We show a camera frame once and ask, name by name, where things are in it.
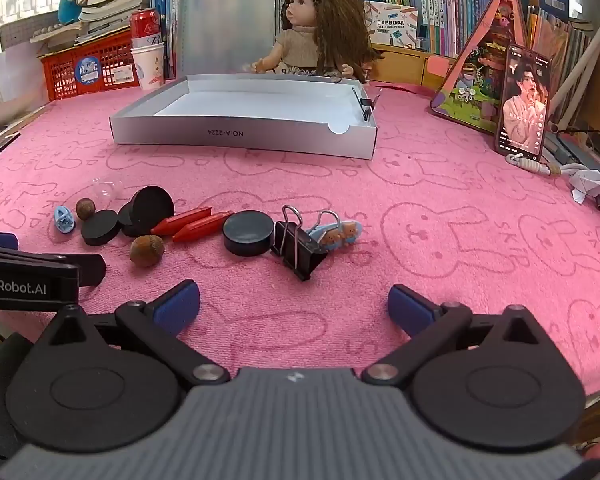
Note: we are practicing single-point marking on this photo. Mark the pink house shaped display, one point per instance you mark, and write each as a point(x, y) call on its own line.
point(475, 70)

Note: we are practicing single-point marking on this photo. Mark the pink rabbit print blanket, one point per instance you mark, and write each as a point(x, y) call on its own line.
point(430, 260)

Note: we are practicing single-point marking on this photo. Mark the translucent plastic sheet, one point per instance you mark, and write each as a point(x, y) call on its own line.
point(225, 20)

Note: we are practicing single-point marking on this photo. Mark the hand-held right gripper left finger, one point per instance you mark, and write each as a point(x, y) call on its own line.
point(177, 305)

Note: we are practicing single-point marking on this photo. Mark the white pole stand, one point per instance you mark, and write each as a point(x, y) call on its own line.
point(580, 67)

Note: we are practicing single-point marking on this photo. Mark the red chili peppers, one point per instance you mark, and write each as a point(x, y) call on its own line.
point(202, 229)
point(182, 221)

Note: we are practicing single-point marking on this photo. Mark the clear plastic half sphere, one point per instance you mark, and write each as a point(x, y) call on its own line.
point(104, 190)

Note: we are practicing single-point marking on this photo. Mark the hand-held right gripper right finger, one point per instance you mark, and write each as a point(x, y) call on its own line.
point(410, 307)

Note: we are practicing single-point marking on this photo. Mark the smartphone with lit screen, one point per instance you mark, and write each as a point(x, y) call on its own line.
point(522, 105)

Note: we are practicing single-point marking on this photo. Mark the black round disc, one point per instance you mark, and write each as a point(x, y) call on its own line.
point(100, 227)
point(152, 205)
point(248, 232)
point(126, 217)

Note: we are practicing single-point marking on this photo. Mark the flat wooden ruler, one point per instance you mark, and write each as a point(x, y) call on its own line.
point(2, 141)

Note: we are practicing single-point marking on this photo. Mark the white illustrated carton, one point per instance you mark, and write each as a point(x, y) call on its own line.
point(390, 27)

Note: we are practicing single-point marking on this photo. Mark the black binder clip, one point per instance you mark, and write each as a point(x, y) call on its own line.
point(365, 104)
point(300, 247)

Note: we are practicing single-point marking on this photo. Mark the white paper cup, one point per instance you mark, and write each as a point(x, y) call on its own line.
point(149, 67)

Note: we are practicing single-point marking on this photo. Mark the large brown acorn nut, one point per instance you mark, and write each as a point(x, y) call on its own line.
point(147, 250)

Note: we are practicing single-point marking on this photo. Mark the row of shelved books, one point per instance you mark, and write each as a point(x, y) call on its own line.
point(445, 15)

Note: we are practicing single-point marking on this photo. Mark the light blue bear hair clip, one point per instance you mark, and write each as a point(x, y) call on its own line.
point(337, 234)

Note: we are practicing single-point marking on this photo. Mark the brown haired baby doll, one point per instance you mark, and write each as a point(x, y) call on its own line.
point(305, 40)

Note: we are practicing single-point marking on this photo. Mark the red drink can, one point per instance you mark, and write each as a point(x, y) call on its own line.
point(145, 25)

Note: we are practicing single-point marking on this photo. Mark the light blue plastic clip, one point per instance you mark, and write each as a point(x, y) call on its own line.
point(64, 220)

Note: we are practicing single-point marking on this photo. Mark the wooden desktop drawer cabinet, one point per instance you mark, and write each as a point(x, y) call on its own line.
point(400, 66)

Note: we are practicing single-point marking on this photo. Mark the white crumpled paper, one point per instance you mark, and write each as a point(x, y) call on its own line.
point(587, 182)

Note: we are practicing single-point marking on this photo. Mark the red plastic basket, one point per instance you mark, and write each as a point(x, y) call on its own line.
point(65, 75)

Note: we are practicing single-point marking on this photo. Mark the grey cardboard box tray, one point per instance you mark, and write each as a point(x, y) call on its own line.
point(240, 135)

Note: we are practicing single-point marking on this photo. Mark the small brown nut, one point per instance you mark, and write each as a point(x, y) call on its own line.
point(85, 208)

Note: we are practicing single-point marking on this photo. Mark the row of upright blue books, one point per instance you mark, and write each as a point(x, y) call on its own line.
point(167, 20)

